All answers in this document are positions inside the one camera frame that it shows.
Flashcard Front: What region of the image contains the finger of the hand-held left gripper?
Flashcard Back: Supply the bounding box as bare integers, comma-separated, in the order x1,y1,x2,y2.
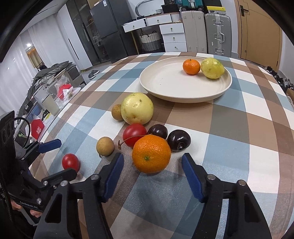
22,138,62,161
41,168,78,189

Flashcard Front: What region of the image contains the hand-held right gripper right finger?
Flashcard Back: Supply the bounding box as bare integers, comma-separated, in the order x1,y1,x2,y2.
181,152,274,239

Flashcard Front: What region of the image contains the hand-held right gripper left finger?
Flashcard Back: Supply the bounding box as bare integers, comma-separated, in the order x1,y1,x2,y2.
33,152,126,239

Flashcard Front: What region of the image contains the red cherry tomato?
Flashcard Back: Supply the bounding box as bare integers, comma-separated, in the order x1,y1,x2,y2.
122,123,147,148
62,154,80,173

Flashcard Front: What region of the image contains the brown longan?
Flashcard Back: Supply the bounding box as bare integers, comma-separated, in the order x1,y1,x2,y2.
111,104,124,120
96,136,115,157

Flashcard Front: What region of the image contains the dark plum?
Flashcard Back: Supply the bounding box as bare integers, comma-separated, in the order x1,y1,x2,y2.
167,129,191,151

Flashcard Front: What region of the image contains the orange mandarin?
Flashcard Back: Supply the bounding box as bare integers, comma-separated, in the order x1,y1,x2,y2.
183,59,201,75
132,135,172,174

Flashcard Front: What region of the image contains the dark cherry with stem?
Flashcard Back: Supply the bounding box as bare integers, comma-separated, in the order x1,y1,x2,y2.
118,124,168,150

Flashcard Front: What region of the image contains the large yellow-green passion fruit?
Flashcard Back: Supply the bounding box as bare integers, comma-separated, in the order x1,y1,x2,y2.
121,92,154,126

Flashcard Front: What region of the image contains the cream round plate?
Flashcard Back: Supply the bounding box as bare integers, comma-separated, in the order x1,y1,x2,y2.
139,56,233,103

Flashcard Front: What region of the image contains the person's left hand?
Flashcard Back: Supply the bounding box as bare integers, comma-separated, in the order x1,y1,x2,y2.
10,199,43,219

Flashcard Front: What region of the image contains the red packet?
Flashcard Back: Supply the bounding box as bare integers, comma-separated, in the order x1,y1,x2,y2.
31,118,46,140

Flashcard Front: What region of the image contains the checkered tablecloth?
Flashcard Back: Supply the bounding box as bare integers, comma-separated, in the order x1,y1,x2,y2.
30,52,294,239

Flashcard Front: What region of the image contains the plastic bag with red contents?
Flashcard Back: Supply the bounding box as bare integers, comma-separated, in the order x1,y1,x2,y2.
54,75,74,103

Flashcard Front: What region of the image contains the pile of dark clothes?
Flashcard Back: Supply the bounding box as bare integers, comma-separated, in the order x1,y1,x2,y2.
17,61,77,115

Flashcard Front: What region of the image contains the white curtain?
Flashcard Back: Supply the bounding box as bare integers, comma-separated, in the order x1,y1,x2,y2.
0,22,50,111

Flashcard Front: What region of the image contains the small yellow passion fruit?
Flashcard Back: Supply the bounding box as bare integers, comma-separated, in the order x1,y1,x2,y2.
201,58,225,80

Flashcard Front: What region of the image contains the dark glass cabinet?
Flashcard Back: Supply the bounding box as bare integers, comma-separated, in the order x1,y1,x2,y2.
56,0,101,70

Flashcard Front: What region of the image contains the dark grey refrigerator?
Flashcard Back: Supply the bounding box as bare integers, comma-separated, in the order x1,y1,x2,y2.
89,0,138,64

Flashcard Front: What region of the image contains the pile of shoes on floor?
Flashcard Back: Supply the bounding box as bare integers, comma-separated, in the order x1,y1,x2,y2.
264,66,294,91

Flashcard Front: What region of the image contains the woven laundry basket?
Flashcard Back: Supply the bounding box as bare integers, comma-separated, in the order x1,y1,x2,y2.
139,32,161,52

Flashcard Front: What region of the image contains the white desk with drawers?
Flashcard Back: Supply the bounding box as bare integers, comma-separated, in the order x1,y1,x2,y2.
122,13,187,53

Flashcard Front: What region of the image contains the silver suitcase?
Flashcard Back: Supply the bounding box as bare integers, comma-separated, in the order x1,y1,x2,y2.
204,13,232,56

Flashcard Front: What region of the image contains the beige suitcase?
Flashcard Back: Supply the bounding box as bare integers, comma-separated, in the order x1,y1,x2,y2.
181,10,207,53

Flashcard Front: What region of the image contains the curved metal tube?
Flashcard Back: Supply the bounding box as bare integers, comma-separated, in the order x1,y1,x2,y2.
135,0,152,18

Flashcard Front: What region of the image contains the wooden door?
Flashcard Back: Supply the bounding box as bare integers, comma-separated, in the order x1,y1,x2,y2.
234,0,283,72

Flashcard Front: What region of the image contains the black bag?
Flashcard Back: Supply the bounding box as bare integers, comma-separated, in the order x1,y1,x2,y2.
160,3,180,14

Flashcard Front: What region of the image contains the black and yellow box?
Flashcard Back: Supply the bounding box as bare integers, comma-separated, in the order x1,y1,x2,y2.
203,0,225,14

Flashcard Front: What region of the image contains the green suitcase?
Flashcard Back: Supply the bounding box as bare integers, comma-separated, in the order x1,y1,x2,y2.
178,0,204,12

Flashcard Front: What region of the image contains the black cable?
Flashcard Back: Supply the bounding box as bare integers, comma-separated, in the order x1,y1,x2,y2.
13,117,32,148

